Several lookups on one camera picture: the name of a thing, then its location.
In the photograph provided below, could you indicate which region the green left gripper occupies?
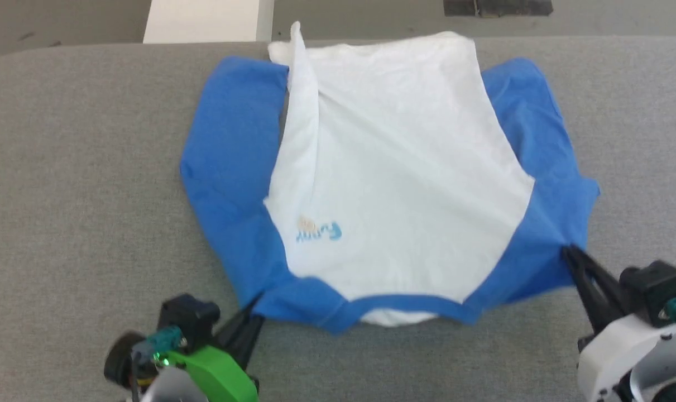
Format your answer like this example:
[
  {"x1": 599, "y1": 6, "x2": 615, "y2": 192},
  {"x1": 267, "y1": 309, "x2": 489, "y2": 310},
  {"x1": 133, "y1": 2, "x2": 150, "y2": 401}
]
[{"x1": 165, "y1": 295, "x2": 267, "y2": 402}]

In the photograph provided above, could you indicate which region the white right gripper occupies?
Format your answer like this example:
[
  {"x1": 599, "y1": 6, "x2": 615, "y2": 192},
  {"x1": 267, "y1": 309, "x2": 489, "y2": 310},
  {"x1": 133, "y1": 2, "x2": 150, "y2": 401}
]
[{"x1": 561, "y1": 245, "x2": 676, "y2": 402}]

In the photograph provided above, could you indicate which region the white and blue t-shirt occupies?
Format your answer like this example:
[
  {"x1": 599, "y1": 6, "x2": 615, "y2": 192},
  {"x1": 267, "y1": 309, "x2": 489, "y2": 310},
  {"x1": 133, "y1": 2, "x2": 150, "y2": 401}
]
[{"x1": 180, "y1": 21, "x2": 601, "y2": 336}]

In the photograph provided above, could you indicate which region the white box table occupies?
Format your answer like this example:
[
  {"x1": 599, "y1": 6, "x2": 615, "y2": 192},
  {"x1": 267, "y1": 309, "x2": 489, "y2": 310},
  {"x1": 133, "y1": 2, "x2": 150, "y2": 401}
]
[{"x1": 143, "y1": 0, "x2": 275, "y2": 44}]

